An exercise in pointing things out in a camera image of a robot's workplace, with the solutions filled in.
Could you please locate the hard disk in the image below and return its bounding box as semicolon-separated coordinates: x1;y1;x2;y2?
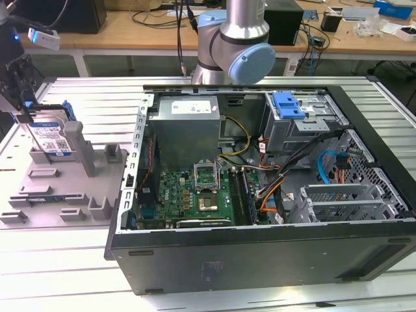
11;100;77;160

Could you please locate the blue data wire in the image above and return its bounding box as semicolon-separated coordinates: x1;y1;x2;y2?
317;148;337;188

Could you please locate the red orange power wire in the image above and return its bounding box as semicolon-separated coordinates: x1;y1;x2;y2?
258;149;352;216

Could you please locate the silver disk bay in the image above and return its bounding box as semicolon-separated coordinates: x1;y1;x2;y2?
287;183;407;225

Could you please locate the black computer tower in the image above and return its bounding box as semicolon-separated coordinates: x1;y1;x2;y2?
48;0;108;35

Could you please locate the wooden desk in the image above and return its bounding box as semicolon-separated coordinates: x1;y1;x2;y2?
0;0;416;77

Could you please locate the grey parts rack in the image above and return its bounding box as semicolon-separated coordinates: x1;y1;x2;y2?
0;120;131;232

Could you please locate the RAM stick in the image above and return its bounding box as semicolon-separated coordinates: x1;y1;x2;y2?
239;167;259;225
27;194;71;206

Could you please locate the black case fan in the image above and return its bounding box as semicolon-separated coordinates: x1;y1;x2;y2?
140;131;161;205

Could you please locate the silver power supply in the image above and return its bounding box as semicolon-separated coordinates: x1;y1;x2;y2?
148;95;225;172

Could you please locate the green motherboard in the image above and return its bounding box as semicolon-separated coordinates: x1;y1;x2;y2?
136;165;270;228

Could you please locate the metal socket cover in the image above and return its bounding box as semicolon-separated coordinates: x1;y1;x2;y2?
193;160;218;193

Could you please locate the CPU socket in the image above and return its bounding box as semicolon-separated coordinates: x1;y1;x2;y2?
197;194;219;213

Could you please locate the black graphics card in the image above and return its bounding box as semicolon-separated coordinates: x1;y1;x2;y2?
175;218;234;229

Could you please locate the black box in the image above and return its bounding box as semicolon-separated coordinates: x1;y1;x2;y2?
265;9;305;46

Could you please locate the silver drive cage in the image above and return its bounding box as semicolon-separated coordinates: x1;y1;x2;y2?
263;92;350;155

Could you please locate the black PC case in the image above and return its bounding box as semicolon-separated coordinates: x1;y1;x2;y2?
103;83;416;296

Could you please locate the small black container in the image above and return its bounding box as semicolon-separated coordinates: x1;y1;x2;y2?
320;11;343;33

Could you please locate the blue cardboard box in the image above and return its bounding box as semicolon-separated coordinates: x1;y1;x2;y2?
372;0;416;19

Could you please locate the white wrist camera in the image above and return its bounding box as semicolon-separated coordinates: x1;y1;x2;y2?
27;27;62;51

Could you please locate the yellow wire bundle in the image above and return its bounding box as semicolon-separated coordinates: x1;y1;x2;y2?
218;116;252;159

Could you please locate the blue plastic bracket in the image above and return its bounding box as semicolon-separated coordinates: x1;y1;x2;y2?
272;92;308;120

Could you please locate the black wire bundle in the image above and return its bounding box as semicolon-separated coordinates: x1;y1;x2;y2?
256;128;352;226

